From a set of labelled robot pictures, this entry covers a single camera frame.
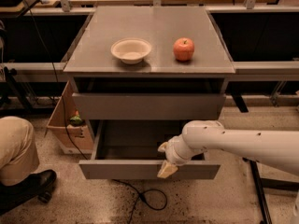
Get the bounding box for red apple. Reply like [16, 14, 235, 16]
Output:
[173, 37, 194, 62]

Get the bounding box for white paper bowl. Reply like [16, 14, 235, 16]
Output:
[110, 38, 151, 64]

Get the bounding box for green toy in box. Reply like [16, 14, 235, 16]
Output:
[69, 111, 83, 127]

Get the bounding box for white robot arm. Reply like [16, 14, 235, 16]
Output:
[158, 120, 299, 224]

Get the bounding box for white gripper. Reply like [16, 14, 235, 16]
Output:
[157, 135, 200, 178]

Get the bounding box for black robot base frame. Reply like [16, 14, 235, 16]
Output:
[243, 158, 299, 224]

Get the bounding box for grey drawer cabinet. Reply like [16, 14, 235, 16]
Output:
[63, 5, 236, 161]

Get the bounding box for cardboard box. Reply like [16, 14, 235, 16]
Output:
[47, 82, 93, 154]

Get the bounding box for grey top drawer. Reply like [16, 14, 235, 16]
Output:
[72, 93, 225, 120]

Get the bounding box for black shoe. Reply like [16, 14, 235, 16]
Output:
[0, 170, 57, 215]

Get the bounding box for person's leg beige trousers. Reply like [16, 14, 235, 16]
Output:
[0, 117, 39, 186]

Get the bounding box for grey drawer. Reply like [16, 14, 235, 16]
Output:
[72, 93, 225, 120]
[78, 119, 221, 181]

